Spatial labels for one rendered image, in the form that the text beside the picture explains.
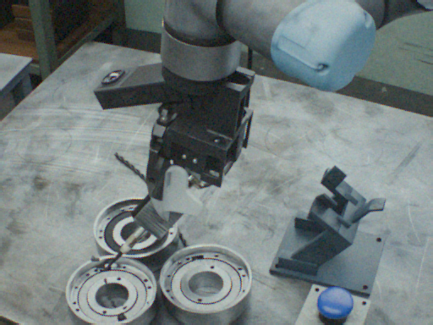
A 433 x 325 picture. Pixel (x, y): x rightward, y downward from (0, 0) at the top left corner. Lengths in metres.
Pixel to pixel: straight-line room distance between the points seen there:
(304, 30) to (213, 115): 0.19
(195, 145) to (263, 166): 0.33
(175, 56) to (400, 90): 1.90
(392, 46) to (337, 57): 1.89
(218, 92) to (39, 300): 0.36
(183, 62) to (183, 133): 0.09
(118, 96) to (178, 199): 0.13
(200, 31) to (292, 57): 0.11
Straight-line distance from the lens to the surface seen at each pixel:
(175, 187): 0.74
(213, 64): 0.62
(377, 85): 2.49
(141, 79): 0.70
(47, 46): 2.35
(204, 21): 0.59
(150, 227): 0.80
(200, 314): 0.76
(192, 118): 0.69
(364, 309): 0.77
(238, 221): 0.91
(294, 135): 1.05
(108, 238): 0.86
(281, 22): 0.52
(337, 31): 0.51
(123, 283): 0.81
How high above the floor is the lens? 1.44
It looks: 40 degrees down
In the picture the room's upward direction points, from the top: 1 degrees counter-clockwise
